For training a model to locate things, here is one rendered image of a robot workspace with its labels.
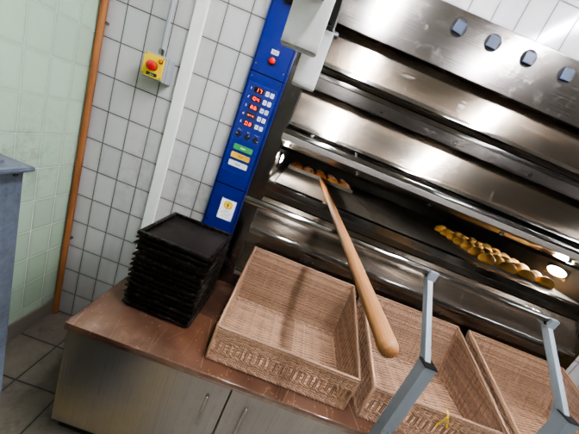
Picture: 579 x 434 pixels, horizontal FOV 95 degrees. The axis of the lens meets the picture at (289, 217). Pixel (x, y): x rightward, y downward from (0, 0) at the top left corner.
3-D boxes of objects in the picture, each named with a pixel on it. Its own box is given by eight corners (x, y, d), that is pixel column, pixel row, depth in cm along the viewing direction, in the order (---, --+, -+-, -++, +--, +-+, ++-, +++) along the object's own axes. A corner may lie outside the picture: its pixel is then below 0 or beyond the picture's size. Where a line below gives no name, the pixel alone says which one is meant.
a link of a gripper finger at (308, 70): (311, 23, 32) (311, 26, 33) (290, 83, 34) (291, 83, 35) (334, 33, 32) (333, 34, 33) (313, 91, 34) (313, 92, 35)
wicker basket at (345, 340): (237, 288, 142) (254, 244, 135) (333, 326, 144) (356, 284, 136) (201, 358, 96) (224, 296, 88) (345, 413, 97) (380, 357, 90)
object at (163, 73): (148, 77, 118) (153, 53, 115) (170, 86, 118) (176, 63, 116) (139, 73, 111) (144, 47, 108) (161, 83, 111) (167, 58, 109)
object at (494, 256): (431, 227, 204) (435, 221, 203) (487, 251, 206) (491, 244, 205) (481, 262, 146) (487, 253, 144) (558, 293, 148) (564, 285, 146)
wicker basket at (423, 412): (338, 328, 144) (360, 286, 136) (432, 363, 146) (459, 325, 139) (354, 418, 97) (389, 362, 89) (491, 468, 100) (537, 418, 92)
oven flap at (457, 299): (250, 229, 133) (265, 192, 135) (565, 353, 141) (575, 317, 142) (249, 229, 129) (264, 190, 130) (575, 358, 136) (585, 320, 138)
